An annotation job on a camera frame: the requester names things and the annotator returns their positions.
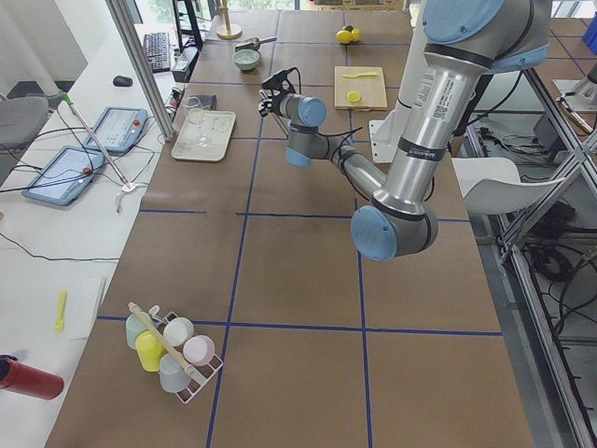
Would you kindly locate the green bowl of ice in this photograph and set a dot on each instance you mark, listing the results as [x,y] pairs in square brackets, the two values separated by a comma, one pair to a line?
[246,59]

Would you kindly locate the yellow plastic knife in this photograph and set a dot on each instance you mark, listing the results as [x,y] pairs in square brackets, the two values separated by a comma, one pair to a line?
[360,75]

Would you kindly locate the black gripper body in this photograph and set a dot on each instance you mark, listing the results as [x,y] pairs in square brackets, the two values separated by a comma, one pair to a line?
[275,104]

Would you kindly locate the small yellow plastic tool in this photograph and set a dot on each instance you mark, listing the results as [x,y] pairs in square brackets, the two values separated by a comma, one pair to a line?
[59,321]

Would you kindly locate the white wire cup rack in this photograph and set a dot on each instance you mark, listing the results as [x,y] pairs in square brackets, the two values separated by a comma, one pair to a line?
[199,376]

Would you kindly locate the steel ice scoop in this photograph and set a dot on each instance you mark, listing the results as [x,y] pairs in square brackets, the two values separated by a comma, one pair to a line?
[254,43]

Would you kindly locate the green cup in rack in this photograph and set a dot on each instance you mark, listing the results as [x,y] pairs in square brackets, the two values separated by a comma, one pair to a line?
[134,327]

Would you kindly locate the near blue teach pendant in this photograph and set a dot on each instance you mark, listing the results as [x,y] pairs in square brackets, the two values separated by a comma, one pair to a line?
[66,176]

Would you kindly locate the yellow cup in rack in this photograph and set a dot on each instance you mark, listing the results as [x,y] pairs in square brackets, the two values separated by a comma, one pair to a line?
[149,351]

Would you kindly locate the black keyboard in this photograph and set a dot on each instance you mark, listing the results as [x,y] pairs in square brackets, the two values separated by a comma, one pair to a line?
[157,51]

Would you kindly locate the yellow lemon left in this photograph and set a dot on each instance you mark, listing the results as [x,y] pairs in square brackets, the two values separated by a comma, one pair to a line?
[344,36]

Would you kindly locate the red bottle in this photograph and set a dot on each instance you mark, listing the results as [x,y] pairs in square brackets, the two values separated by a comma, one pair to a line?
[23,379]

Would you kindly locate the white chair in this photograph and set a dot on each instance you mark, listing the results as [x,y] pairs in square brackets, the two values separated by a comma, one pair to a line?
[492,186]

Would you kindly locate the black computer mouse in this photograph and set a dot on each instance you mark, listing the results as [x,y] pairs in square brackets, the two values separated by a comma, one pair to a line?
[122,81]

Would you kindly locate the cream bear tray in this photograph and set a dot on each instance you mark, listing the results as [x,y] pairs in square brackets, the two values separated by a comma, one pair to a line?
[218,126]

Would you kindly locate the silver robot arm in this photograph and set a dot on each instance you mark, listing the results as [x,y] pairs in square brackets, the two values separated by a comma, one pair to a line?
[464,41]

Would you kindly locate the white cup in rack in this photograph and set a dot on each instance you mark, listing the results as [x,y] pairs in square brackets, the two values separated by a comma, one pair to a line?
[178,331]

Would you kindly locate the pink cup in rack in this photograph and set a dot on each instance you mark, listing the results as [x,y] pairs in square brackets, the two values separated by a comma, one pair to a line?
[199,350]

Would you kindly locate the yellow lemon upper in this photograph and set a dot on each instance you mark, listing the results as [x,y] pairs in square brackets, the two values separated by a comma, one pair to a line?
[355,35]

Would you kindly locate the yellow lemon slices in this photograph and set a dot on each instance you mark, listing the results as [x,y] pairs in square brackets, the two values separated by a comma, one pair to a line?
[353,97]

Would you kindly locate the far blue teach pendant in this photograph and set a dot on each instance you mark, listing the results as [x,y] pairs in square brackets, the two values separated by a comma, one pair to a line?
[119,128]

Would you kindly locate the clear wine glass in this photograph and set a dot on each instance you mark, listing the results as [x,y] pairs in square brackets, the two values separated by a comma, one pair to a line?
[195,117]

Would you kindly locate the wooden cup tree stand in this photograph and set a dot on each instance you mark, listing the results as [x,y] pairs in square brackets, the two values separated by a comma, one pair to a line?
[227,30]

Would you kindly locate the bamboo cutting board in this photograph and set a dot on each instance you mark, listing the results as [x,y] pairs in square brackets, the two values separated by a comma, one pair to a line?
[372,89]

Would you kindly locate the grey cup in rack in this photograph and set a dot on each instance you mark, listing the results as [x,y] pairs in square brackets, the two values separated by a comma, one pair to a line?
[173,379]

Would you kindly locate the aluminium frame post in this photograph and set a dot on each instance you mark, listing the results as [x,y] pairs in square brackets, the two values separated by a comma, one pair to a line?
[122,18]

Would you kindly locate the blue teach pendant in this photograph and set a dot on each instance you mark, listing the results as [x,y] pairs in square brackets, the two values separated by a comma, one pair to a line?
[119,128]
[66,176]

